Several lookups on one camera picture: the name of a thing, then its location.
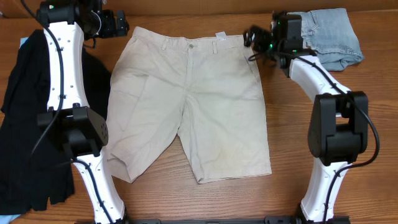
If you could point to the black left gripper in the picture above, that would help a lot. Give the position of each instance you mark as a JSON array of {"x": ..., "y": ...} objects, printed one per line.
[{"x": 111, "y": 30}]

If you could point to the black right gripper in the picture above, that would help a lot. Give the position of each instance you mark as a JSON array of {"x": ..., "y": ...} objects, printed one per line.
[{"x": 261, "y": 37}]

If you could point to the beige khaki shorts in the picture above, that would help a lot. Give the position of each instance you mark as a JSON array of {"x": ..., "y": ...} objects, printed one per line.
[{"x": 205, "y": 91}]

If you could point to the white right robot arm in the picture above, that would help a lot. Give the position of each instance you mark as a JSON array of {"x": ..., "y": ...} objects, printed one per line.
[{"x": 338, "y": 129}]

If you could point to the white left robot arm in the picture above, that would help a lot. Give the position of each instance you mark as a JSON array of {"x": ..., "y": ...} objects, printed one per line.
[{"x": 69, "y": 123}]

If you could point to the folded light blue jeans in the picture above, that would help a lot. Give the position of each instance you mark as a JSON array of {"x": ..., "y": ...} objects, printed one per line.
[{"x": 329, "y": 33}]

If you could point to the black garment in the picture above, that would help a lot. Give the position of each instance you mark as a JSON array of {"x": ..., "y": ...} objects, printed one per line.
[{"x": 30, "y": 178}]

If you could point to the light blue cloth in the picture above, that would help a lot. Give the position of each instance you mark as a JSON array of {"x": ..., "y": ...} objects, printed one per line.
[{"x": 7, "y": 219}]

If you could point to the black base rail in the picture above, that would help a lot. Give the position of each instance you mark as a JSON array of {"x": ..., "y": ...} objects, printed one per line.
[{"x": 211, "y": 221}]

